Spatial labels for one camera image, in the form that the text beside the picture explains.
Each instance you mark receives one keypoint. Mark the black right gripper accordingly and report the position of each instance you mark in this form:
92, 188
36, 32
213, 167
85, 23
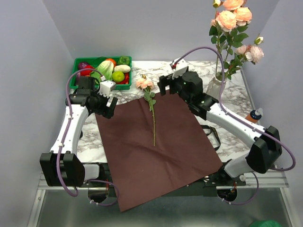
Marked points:
164, 81

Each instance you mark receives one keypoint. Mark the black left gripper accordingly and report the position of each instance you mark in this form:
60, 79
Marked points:
105, 110

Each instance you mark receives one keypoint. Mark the dark red wrapping paper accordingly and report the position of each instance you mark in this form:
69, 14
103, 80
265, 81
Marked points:
153, 153

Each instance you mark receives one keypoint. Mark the black ribbon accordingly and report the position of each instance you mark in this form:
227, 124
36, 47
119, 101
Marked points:
212, 131

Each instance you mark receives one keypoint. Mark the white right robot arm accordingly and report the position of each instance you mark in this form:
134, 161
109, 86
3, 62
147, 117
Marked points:
263, 142

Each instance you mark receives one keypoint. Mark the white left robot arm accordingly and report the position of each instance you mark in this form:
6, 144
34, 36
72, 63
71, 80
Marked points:
61, 164

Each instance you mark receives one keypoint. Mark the white ceramic vase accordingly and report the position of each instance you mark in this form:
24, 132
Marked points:
214, 87

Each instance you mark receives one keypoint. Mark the red pepper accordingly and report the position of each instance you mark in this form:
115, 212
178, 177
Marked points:
126, 79

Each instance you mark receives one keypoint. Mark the green lime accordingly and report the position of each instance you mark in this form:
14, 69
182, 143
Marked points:
118, 76

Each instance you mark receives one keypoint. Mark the green plastic bin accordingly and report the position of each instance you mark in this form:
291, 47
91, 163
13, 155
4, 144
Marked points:
94, 62

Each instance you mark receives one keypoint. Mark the green cabbage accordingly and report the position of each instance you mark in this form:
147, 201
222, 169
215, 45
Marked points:
106, 69

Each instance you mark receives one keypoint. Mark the white potato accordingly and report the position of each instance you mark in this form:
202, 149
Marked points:
122, 68

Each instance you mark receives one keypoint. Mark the green bell pepper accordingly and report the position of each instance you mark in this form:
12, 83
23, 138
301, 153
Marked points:
124, 60

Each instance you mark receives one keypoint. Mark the orange tomato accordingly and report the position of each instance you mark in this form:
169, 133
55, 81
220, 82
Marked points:
111, 60

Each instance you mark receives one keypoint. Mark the purple onion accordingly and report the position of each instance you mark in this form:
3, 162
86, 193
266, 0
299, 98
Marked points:
82, 64

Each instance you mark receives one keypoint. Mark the orange bottle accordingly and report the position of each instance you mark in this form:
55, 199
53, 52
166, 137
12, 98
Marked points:
255, 115

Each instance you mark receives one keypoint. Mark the green object bottom corner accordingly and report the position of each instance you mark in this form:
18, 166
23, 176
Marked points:
265, 223

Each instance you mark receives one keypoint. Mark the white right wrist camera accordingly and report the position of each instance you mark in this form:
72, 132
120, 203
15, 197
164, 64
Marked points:
178, 67

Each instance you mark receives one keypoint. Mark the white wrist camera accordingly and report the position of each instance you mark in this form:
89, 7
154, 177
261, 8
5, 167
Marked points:
106, 87
178, 67

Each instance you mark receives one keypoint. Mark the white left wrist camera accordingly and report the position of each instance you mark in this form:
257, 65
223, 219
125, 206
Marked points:
106, 87

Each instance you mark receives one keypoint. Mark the black mounting base plate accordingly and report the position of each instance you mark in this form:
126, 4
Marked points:
210, 186

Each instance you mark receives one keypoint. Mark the aluminium rail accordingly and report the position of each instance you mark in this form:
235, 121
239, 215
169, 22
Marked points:
53, 207

